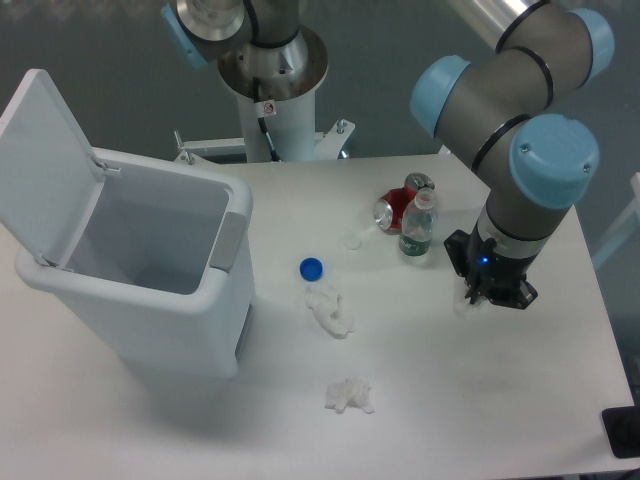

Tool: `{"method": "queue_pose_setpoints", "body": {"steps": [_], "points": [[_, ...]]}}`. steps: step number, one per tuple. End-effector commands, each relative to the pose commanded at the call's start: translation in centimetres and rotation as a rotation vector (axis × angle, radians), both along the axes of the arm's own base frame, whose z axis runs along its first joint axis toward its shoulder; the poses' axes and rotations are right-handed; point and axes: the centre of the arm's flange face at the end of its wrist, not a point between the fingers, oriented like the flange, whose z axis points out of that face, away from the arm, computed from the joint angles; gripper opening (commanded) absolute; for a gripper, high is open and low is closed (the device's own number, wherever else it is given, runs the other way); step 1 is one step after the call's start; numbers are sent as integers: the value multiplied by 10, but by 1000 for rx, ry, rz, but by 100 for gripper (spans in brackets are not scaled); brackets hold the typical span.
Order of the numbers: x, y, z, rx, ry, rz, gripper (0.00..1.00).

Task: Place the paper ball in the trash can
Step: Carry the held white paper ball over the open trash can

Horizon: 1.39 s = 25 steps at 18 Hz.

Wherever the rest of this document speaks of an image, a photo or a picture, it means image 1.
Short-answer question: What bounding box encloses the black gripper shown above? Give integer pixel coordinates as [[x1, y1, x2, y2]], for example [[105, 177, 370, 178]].
[[444, 230, 538, 310]]

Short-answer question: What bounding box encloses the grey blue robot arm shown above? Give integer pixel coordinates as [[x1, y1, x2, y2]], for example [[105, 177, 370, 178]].
[[161, 1, 615, 309]]

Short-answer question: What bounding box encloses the white trash bin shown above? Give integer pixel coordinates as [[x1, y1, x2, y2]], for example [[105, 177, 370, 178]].
[[16, 149, 255, 378]]

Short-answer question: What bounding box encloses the white trash bin lid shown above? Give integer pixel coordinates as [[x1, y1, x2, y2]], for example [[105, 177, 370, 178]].
[[1, 69, 121, 267]]

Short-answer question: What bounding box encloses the clear plastic bottle green label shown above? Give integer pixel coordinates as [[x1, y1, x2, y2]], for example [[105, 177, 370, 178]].
[[398, 187, 436, 257]]

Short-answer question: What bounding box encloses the crushed red soda can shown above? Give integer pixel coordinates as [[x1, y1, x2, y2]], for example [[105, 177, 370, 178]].
[[373, 172, 435, 234]]

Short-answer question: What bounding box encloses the white bottle cap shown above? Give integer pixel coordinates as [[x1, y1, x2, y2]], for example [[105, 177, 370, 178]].
[[342, 232, 362, 251]]

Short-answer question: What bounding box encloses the crumpled white paper middle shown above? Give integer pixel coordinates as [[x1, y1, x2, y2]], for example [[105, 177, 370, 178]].
[[304, 284, 355, 339]]

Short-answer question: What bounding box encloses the crumpled white paper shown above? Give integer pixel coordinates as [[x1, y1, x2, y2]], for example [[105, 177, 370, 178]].
[[304, 284, 355, 339], [325, 378, 375, 414]]

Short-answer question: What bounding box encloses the crumpled white paper front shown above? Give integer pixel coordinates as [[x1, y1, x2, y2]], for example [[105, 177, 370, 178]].
[[325, 378, 375, 414]]

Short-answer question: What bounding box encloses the blue bottle cap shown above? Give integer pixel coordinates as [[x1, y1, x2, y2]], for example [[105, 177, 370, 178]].
[[299, 257, 324, 282]]

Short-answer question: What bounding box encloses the black device at table edge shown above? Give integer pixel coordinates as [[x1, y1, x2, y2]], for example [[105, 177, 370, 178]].
[[601, 406, 639, 459]]

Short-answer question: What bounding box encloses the white frame at right edge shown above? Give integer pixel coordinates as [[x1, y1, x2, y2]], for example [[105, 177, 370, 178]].
[[591, 173, 639, 270]]

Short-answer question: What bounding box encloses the black cable on pedestal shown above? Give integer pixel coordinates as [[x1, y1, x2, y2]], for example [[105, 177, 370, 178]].
[[252, 77, 281, 162]]

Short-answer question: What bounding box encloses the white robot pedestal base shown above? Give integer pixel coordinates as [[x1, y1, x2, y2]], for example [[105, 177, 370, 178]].
[[172, 25, 357, 164]]

